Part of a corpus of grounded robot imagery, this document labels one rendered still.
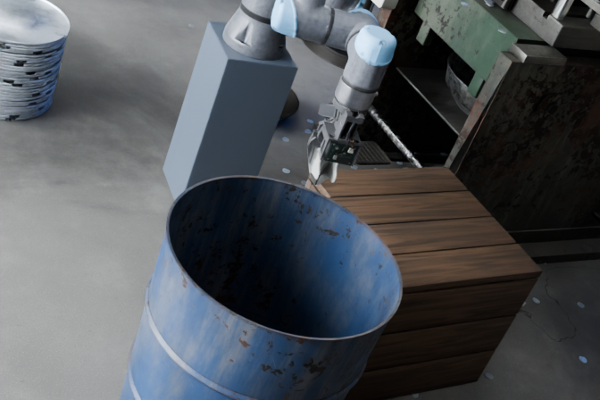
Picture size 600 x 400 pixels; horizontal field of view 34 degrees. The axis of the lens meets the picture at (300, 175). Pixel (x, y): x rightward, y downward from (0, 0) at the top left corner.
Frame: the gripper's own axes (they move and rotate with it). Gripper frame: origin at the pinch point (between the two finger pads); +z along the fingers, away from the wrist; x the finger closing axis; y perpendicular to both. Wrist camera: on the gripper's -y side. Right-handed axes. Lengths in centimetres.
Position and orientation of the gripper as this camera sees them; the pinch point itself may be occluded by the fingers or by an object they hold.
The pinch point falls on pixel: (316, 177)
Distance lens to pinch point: 205.1
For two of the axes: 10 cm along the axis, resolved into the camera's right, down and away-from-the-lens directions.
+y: 1.4, 5.8, -8.0
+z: -3.2, 7.9, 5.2
